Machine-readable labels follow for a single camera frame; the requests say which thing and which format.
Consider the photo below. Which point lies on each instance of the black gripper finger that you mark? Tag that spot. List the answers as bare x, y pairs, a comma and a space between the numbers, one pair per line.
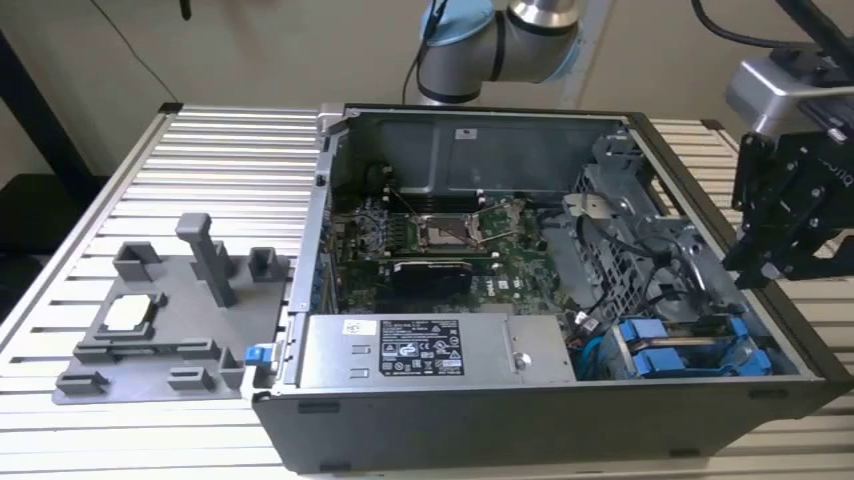
754, 180
794, 235

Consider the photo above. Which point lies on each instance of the black table corner cap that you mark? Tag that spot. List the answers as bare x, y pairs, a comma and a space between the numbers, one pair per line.
171, 106
712, 124

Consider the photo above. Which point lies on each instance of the perforated metal drive cage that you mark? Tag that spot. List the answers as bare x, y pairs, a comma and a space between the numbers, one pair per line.
601, 270

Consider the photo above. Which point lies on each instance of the grey metal shroud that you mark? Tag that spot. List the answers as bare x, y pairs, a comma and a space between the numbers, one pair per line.
508, 160

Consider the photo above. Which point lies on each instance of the green motherboard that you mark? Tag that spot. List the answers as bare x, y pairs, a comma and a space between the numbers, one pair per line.
528, 295

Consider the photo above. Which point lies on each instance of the white label sticker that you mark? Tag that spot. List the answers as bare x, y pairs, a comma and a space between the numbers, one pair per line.
466, 133

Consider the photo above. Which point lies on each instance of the CPU socket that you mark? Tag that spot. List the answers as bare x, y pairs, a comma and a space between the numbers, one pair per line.
442, 235

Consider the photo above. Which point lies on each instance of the black graphics card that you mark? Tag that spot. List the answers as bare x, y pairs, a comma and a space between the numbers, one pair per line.
427, 277

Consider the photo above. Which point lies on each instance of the black open PC case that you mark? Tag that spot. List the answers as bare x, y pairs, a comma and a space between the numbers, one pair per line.
468, 430

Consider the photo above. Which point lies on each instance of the silver power supply unit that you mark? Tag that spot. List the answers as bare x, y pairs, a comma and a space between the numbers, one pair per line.
334, 360

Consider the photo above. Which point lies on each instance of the blue case latch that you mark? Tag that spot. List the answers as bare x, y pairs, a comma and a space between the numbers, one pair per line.
257, 355

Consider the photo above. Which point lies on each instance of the grey parts rack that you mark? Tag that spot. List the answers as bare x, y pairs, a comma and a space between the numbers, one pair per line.
174, 300

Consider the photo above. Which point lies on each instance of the black hanging tool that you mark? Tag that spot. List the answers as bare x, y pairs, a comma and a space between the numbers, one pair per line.
185, 9

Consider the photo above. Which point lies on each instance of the silver CPU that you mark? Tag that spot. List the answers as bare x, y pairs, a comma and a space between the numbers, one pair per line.
130, 312

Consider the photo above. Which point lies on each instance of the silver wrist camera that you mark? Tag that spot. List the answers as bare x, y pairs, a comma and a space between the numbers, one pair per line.
761, 95

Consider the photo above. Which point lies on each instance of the silver metal bracket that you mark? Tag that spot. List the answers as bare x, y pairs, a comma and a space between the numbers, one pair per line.
590, 205

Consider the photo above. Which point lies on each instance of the black metal post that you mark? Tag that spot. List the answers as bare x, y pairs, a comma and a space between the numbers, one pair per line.
41, 110

